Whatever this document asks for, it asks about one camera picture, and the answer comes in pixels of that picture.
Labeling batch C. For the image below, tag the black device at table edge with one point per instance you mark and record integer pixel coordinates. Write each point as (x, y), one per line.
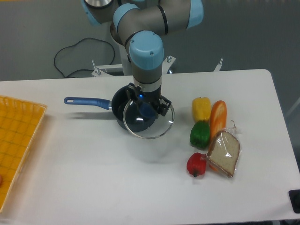
(294, 196)

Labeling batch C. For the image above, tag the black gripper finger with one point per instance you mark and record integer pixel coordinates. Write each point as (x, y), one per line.
(131, 92)
(161, 106)

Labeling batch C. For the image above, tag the yellow bell pepper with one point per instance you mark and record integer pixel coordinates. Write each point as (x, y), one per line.
(201, 109)

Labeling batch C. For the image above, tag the yellow woven basket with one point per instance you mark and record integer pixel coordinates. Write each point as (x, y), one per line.
(19, 123)

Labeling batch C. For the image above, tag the red bell pepper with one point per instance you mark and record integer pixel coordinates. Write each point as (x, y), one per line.
(196, 164)

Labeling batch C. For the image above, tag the glass lid with blue knob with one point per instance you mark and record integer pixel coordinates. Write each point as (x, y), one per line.
(140, 120)

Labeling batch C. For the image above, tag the dark blue saucepan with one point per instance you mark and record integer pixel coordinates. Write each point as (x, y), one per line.
(116, 105)

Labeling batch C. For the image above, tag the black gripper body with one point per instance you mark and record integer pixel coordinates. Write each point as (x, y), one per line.
(151, 98)

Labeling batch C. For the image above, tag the orange bread loaf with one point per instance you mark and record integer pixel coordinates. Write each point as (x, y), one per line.
(218, 117)

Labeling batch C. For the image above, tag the wrapped bread slice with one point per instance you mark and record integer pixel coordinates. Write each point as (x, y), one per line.
(224, 151)

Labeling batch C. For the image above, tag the green bell pepper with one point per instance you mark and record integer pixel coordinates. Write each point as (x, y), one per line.
(200, 135)

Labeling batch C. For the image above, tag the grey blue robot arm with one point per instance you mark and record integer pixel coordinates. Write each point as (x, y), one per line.
(139, 29)

